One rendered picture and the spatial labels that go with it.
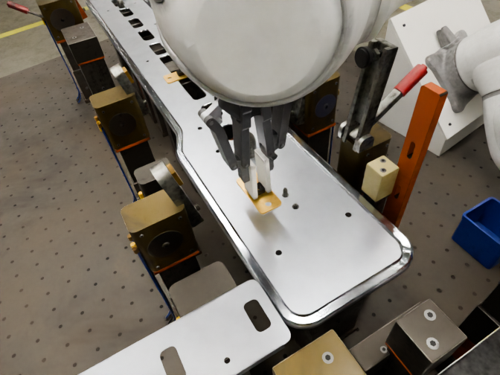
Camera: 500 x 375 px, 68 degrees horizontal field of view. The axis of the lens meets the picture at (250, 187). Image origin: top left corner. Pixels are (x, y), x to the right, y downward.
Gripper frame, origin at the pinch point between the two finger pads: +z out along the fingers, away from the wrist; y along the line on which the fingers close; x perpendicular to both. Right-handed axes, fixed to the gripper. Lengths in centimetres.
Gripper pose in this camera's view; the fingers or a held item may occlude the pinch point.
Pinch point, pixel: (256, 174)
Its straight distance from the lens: 54.6
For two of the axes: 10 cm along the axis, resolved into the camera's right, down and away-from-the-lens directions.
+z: 0.8, 6.7, 7.4
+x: -4.9, -6.2, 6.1
